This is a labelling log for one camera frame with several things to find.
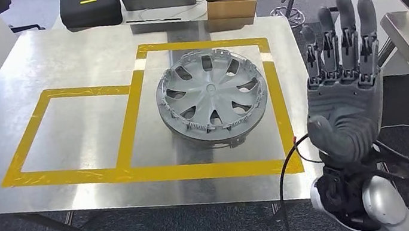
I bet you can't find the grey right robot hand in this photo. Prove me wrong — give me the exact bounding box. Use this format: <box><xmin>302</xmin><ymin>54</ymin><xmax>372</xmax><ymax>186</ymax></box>
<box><xmin>289</xmin><ymin>0</ymin><xmax>397</xmax><ymax>172</ymax></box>

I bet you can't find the grey plastic wheel hubcap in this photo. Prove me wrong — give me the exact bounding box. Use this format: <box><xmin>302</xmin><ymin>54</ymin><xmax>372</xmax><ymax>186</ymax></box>
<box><xmin>150</xmin><ymin>42</ymin><xmax>275</xmax><ymax>158</ymax></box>

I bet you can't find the steel workbench table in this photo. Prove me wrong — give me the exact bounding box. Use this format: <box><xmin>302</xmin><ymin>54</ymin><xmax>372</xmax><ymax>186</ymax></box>
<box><xmin>0</xmin><ymin>0</ymin><xmax>327</xmax><ymax>231</ymax></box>

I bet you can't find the brown cardboard box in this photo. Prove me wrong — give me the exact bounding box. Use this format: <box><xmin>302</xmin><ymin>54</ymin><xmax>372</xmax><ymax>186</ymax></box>
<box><xmin>204</xmin><ymin>0</ymin><xmax>260</xmax><ymax>25</ymax></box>

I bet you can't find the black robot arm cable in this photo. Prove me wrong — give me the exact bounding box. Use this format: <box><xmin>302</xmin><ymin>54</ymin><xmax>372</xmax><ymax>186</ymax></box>
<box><xmin>271</xmin><ymin>133</ymin><xmax>323</xmax><ymax>231</ymax></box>

